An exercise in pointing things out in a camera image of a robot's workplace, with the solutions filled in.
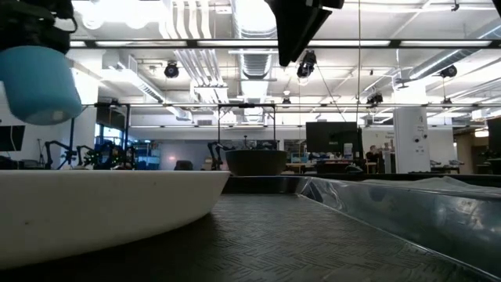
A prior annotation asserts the dark grey bowl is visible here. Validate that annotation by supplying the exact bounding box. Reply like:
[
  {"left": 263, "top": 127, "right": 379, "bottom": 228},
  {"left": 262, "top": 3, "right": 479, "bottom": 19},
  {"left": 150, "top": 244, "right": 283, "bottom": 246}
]
[{"left": 225, "top": 149, "right": 289, "bottom": 177}]

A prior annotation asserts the black computer monitor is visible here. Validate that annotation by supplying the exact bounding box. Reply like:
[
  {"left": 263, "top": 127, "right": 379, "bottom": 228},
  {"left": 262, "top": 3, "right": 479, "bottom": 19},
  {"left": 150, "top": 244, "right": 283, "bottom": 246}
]
[{"left": 305, "top": 121, "right": 363, "bottom": 155}]

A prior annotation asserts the blue plastic cup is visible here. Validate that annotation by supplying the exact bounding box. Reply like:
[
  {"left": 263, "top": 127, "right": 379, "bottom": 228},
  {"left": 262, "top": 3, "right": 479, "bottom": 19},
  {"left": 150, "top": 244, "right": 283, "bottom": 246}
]
[{"left": 0, "top": 45, "right": 84, "bottom": 127}]

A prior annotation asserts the white round plate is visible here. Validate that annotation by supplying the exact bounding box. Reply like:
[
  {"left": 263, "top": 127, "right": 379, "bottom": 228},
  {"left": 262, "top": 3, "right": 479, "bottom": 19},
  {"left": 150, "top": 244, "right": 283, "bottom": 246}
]
[{"left": 0, "top": 169, "right": 232, "bottom": 271}]

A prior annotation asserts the dark wall screen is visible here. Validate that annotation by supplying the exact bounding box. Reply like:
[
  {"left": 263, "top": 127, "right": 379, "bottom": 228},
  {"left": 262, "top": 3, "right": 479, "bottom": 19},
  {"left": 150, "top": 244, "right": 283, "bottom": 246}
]
[{"left": 0, "top": 125, "right": 27, "bottom": 153}]

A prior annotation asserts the black overhead frame beam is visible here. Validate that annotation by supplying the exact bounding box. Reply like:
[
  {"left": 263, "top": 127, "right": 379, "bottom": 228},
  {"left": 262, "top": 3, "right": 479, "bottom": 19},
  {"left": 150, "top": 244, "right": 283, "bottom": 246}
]
[{"left": 69, "top": 38, "right": 501, "bottom": 49}]

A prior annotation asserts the black metal workstation frame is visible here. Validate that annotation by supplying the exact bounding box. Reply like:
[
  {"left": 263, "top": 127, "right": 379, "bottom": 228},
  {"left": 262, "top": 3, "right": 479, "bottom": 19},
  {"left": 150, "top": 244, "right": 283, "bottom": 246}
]
[
  {"left": 217, "top": 103, "right": 277, "bottom": 152},
  {"left": 93, "top": 101, "right": 132, "bottom": 170}
]

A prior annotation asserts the white square pillar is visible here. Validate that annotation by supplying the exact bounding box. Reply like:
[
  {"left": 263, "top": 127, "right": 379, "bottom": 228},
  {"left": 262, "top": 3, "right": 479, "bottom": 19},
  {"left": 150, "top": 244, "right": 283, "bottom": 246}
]
[{"left": 392, "top": 106, "right": 432, "bottom": 175}]

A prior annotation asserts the black ceiling spotlight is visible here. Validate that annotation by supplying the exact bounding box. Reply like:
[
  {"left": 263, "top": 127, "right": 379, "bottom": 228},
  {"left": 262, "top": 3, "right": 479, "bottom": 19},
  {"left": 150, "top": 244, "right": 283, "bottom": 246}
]
[
  {"left": 164, "top": 60, "right": 180, "bottom": 79},
  {"left": 296, "top": 49, "right": 318, "bottom": 80},
  {"left": 439, "top": 64, "right": 459, "bottom": 79}
]

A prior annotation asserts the silver ceiling air duct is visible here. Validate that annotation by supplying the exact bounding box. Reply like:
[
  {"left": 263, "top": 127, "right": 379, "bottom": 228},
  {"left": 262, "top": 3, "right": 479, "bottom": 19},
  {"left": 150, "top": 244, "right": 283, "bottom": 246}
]
[{"left": 229, "top": 0, "right": 279, "bottom": 81}]

